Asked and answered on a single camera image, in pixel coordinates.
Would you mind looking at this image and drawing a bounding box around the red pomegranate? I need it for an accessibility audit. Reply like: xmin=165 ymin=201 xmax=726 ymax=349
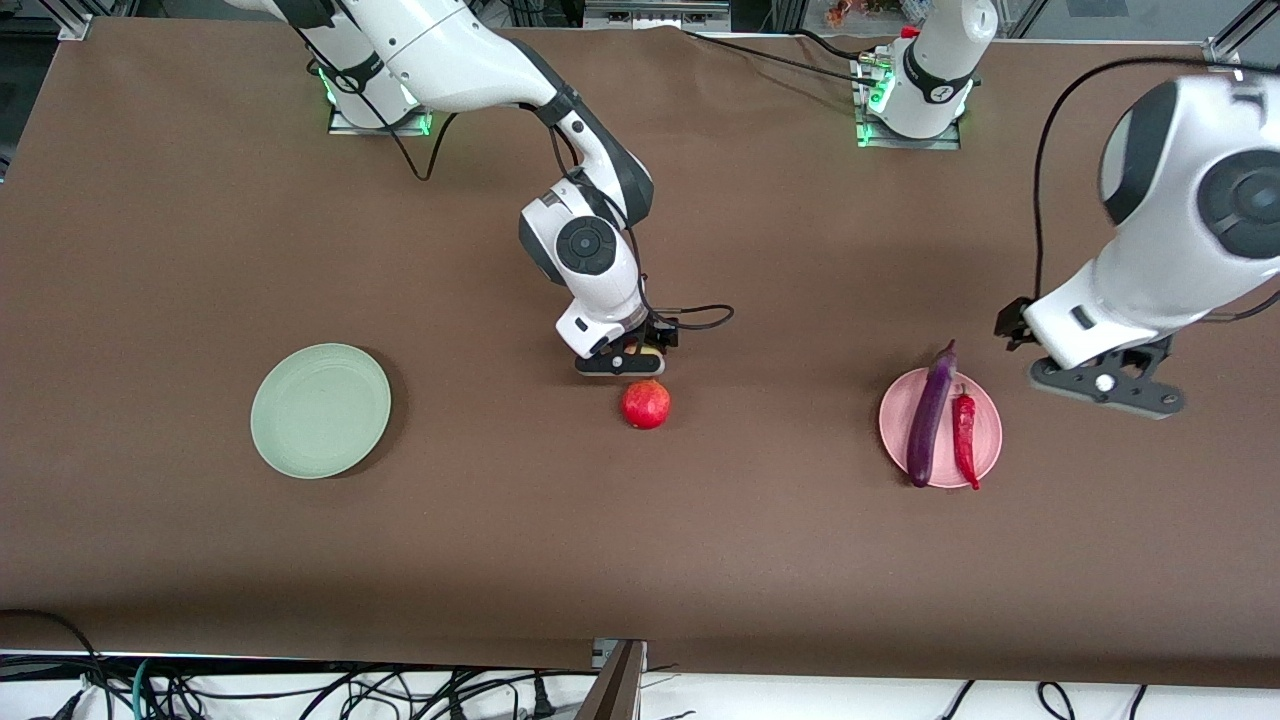
xmin=620 ymin=375 xmax=672 ymax=431

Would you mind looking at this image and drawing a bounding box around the red chili pepper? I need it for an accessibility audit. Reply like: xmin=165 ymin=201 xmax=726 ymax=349
xmin=950 ymin=383 xmax=983 ymax=492

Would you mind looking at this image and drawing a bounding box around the purple eggplant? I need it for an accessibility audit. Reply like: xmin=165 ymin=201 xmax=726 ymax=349
xmin=906 ymin=339 xmax=959 ymax=489

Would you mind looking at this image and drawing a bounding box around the pink plate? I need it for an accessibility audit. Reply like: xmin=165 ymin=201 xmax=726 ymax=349
xmin=879 ymin=367 xmax=1003 ymax=489

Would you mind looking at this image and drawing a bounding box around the brown table cover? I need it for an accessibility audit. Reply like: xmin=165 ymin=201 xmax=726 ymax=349
xmin=0 ymin=18 xmax=1280 ymax=691

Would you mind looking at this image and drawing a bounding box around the grey box behind table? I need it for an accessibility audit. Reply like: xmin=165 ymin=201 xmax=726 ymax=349
xmin=583 ymin=0 xmax=732 ymax=31

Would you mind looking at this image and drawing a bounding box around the light green plate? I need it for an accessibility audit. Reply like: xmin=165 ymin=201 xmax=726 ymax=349
xmin=250 ymin=343 xmax=392 ymax=480

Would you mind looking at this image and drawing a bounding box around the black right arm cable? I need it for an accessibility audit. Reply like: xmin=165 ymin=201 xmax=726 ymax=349
xmin=380 ymin=100 xmax=736 ymax=331

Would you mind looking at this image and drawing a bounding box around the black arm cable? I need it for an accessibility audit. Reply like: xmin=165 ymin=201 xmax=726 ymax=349
xmin=1030 ymin=57 xmax=1280 ymax=321
xmin=380 ymin=100 xmax=736 ymax=331

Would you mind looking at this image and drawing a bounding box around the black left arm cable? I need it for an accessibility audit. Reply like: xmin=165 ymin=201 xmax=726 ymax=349
xmin=1030 ymin=57 xmax=1280 ymax=321

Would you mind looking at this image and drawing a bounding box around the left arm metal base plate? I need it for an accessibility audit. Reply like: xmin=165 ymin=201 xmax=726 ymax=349
xmin=855 ymin=55 xmax=963 ymax=151

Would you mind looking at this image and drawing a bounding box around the thin black table cable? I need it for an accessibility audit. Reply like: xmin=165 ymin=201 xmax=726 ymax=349
xmin=680 ymin=28 xmax=886 ymax=89

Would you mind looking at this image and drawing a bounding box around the aluminium frame profile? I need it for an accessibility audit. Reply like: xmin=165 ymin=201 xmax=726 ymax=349
xmin=1203 ymin=0 xmax=1280 ymax=81

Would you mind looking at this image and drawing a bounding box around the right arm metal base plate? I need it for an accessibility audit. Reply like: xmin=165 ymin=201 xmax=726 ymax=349
xmin=328 ymin=60 xmax=433 ymax=136

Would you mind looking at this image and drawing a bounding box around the black floor cable bundle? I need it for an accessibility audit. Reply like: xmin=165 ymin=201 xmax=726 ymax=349
xmin=150 ymin=660 xmax=591 ymax=720

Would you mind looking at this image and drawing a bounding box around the black looped floor cable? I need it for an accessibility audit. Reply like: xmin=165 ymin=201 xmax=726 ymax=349
xmin=0 ymin=608 xmax=113 ymax=720

